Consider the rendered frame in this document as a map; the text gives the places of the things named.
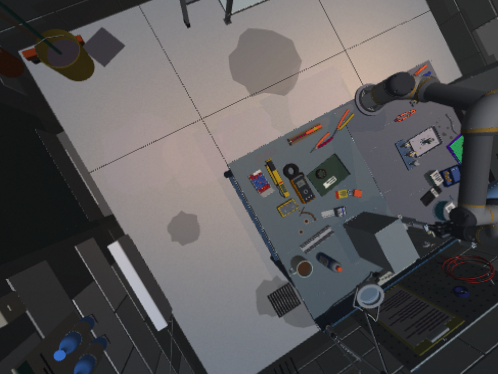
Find grey metal table frame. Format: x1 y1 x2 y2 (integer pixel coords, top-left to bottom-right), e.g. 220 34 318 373
178 0 235 29

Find red cable coil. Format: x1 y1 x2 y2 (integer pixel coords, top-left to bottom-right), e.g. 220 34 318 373
440 254 496 284

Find red-brown round drum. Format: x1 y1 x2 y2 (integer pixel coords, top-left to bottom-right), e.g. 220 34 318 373
0 47 27 79

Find red blue small box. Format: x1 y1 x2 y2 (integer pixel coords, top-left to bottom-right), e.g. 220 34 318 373
248 168 273 198

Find black orange clamp meter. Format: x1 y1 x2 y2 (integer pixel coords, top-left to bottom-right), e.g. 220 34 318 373
282 162 317 205

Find dark grey cabinet unit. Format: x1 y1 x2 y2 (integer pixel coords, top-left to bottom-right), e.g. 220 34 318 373
0 233 184 374

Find grey terminal strip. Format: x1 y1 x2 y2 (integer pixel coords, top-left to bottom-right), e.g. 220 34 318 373
298 224 335 254

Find green purple triangular card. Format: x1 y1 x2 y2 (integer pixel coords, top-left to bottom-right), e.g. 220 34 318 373
445 133 466 165

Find yellow bucket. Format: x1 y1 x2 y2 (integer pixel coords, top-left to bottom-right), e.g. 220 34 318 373
34 28 96 82

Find white blue fuse rack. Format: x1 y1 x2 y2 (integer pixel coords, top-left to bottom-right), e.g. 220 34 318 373
320 205 349 220

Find grey sub-panel box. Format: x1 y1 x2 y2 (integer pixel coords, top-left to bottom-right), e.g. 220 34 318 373
342 211 421 274

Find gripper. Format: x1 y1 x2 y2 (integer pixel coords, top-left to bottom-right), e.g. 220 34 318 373
424 220 453 240

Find yellow black voltage tester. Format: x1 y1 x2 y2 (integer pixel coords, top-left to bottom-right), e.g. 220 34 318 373
264 158 291 199

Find white tube lamp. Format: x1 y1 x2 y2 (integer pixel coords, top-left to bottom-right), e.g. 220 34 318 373
106 240 170 332

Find blue perforated rail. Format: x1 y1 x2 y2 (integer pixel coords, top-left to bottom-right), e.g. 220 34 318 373
224 168 280 262

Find dark grey square mat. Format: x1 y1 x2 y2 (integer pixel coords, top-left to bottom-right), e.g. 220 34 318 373
83 26 126 68

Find blue board with white device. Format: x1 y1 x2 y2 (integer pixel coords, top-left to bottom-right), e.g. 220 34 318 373
395 125 445 172

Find blue orange-capped spray can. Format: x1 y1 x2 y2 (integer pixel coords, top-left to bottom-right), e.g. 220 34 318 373
315 251 344 274

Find orange red screwdriver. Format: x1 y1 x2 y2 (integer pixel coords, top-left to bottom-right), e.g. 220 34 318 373
286 123 324 146

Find black white small box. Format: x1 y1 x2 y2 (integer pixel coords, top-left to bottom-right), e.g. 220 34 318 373
419 186 443 207

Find orange bucket dolly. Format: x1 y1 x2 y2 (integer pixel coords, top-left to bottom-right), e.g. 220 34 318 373
21 33 86 64

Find orange yellow pliers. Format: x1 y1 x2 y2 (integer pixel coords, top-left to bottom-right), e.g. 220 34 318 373
335 109 356 132

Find yellow framed tray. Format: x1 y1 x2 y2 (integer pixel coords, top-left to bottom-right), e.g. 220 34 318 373
276 198 301 219

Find black floor drain grate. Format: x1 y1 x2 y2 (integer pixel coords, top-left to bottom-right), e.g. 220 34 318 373
267 282 303 319

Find grey coffee mug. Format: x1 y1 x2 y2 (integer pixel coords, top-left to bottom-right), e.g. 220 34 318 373
288 254 315 279

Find green mop stick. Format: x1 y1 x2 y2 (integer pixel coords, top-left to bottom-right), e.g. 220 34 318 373
0 6 63 56

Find teal round tin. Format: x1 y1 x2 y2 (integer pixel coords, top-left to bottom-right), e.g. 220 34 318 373
433 199 458 221

